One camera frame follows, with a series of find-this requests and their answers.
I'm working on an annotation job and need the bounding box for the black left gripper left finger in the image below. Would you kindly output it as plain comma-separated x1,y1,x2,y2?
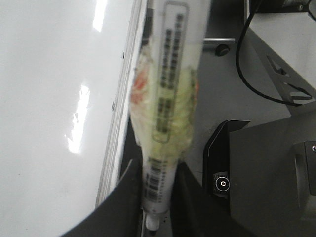
62,159,142,237

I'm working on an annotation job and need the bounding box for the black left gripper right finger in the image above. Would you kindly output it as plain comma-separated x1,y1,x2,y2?
170,162,254,237

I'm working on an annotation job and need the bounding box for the white black whiteboard marker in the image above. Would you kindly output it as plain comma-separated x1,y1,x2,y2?
129,0,211,232

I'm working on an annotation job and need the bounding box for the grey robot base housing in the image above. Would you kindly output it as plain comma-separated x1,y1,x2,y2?
202,112,316,237

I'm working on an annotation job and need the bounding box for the black cable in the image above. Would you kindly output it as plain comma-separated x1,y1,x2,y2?
235,0,305,107

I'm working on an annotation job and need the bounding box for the white whiteboard with aluminium frame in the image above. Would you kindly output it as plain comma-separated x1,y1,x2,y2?
0,0,147,237

